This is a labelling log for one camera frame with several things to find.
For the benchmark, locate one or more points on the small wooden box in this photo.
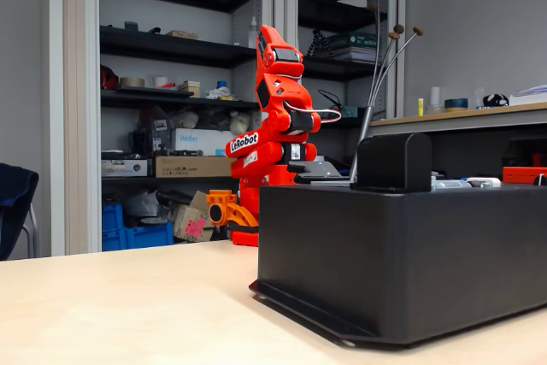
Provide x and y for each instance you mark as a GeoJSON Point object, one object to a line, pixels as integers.
{"type": "Point", "coordinates": [190, 88]}

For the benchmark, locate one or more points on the white paper stack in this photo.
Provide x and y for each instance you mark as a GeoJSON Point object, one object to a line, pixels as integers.
{"type": "Point", "coordinates": [532, 93]}

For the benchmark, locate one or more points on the yellow glue stick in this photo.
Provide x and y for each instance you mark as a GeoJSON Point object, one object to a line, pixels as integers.
{"type": "Point", "coordinates": [420, 107]}

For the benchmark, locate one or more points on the white cylinder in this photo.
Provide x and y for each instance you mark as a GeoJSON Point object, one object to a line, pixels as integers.
{"type": "Point", "coordinates": [435, 100]}

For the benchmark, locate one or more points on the stack of books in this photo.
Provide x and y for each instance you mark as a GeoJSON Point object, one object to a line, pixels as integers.
{"type": "Point", "coordinates": [354, 46]}

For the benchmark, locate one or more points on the white crumpled cloth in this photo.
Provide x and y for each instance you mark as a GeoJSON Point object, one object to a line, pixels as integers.
{"type": "Point", "coordinates": [218, 92]}

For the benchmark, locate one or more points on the dark blue chair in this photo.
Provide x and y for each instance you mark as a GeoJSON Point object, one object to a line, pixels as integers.
{"type": "Point", "coordinates": [17, 202]}

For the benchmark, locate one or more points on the white squeeze bottle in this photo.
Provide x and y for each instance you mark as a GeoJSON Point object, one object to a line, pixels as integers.
{"type": "Point", "coordinates": [252, 38]}

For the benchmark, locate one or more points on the grey desk wooden top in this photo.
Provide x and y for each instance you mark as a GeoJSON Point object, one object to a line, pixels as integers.
{"type": "Point", "coordinates": [513, 117]}

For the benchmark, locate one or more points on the black flexible tripod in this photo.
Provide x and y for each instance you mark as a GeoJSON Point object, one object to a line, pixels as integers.
{"type": "Point", "coordinates": [318, 44]}

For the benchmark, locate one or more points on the red-orange display module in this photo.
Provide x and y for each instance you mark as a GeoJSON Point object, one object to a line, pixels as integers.
{"type": "Point", "coordinates": [519, 174]}

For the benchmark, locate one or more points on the cardboard box pink label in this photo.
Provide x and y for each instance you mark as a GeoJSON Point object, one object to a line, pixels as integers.
{"type": "Point", "coordinates": [184, 221]}

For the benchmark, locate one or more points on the brown tape roll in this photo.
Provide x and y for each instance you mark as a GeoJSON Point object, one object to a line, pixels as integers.
{"type": "Point", "coordinates": [132, 82]}

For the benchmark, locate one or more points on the tall blue plastic crate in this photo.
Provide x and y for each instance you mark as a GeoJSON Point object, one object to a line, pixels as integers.
{"type": "Point", "coordinates": [112, 221]}

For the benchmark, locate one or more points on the red rounded object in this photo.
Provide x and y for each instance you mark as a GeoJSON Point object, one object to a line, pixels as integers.
{"type": "Point", "coordinates": [109, 78]}

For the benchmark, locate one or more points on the white paper sheet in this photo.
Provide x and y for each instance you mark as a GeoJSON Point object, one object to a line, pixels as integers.
{"type": "Point", "coordinates": [354, 2]}

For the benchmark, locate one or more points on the low blue plastic crate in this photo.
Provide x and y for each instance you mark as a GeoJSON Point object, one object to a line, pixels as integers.
{"type": "Point", "coordinates": [149, 237]}

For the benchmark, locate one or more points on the black white plush toy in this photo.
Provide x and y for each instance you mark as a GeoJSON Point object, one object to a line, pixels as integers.
{"type": "Point", "coordinates": [495, 100]}

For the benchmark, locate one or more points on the white latch block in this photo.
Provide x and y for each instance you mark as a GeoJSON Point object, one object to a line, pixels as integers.
{"type": "Point", "coordinates": [485, 181]}

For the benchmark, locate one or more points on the white printed flat box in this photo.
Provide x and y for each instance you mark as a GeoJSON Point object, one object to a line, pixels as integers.
{"type": "Point", "coordinates": [124, 168]}

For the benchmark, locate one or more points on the black task board box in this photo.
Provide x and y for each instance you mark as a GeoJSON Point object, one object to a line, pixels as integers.
{"type": "Point", "coordinates": [384, 254]}

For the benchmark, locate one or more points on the blue round cap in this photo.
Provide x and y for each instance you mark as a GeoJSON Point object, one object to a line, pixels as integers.
{"type": "Point", "coordinates": [221, 84]}

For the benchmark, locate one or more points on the small black object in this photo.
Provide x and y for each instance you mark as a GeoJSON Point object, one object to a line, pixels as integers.
{"type": "Point", "coordinates": [154, 31]}

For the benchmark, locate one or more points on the dark device box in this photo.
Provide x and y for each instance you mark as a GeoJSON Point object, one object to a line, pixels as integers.
{"type": "Point", "coordinates": [352, 111]}

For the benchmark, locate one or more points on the red-orange robot arm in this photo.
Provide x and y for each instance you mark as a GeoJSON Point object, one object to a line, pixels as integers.
{"type": "Point", "coordinates": [273, 153]}

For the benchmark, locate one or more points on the red marker pen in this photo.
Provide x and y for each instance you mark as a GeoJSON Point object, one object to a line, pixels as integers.
{"type": "Point", "coordinates": [167, 85]}

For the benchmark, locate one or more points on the white tape roll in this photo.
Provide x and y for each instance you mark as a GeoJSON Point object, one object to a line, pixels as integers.
{"type": "Point", "coordinates": [160, 81]}

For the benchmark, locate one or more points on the red-orange gripper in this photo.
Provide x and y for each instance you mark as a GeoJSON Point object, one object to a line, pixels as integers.
{"type": "Point", "coordinates": [285, 55]}

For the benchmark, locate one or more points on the grey plastic bag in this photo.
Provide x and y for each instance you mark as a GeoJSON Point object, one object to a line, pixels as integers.
{"type": "Point", "coordinates": [145, 207]}

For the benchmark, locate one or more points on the silver metal hinge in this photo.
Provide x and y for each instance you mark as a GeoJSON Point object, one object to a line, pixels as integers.
{"type": "Point", "coordinates": [448, 184]}

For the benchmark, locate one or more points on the black rounded post block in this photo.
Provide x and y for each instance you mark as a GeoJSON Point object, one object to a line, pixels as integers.
{"type": "Point", "coordinates": [393, 164]}

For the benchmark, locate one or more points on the clear plastic bottle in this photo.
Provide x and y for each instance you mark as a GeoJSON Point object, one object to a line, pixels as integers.
{"type": "Point", "coordinates": [479, 98]}

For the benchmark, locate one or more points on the small flat cardboard box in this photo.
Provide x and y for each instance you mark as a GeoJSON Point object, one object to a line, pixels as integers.
{"type": "Point", "coordinates": [181, 34]}

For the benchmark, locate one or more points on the dark grey small box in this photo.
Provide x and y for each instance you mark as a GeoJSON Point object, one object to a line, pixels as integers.
{"type": "Point", "coordinates": [131, 26]}

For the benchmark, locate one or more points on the long brown cardboard box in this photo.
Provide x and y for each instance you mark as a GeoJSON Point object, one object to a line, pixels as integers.
{"type": "Point", "coordinates": [192, 167]}

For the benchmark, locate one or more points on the orange table clamp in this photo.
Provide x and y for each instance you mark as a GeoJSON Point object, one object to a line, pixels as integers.
{"type": "Point", "coordinates": [226, 211]}

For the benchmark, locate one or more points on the grey metal chair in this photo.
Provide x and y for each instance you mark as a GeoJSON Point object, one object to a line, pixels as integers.
{"type": "Point", "coordinates": [33, 228]}

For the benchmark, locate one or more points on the blue tape roll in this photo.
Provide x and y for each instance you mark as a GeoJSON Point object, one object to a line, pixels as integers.
{"type": "Point", "coordinates": [456, 104]}

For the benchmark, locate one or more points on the black electronic equipment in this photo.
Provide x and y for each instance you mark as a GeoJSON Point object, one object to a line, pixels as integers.
{"type": "Point", "coordinates": [147, 134]}

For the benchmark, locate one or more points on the white Weller box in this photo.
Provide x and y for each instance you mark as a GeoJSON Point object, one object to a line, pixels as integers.
{"type": "Point", "coordinates": [196, 140]}

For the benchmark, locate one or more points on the white plastic bag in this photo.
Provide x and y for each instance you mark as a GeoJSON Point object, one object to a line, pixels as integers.
{"type": "Point", "coordinates": [186, 119]}
{"type": "Point", "coordinates": [239, 122]}

